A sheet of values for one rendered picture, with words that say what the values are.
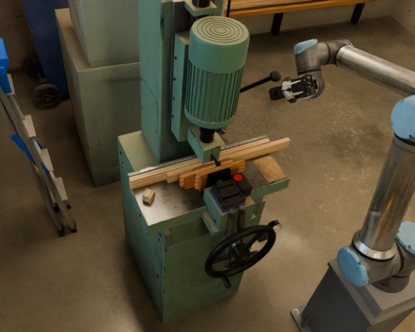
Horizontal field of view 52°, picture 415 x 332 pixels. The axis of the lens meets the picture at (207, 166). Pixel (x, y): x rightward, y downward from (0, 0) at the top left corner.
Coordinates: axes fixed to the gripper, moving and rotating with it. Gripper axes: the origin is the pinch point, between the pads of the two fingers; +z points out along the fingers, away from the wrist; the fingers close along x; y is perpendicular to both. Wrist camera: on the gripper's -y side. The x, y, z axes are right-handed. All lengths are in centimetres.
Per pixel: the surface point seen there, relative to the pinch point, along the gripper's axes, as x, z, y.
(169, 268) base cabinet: 58, 0, -64
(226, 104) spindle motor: -0.1, 15.1, -14.3
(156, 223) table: 33, 21, -49
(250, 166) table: 24.7, -18.9, -25.7
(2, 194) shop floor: 13, -29, -195
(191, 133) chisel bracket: 5.9, 1.5, -36.9
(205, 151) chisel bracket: 13.6, 5.4, -30.8
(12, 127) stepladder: -16, 13, -115
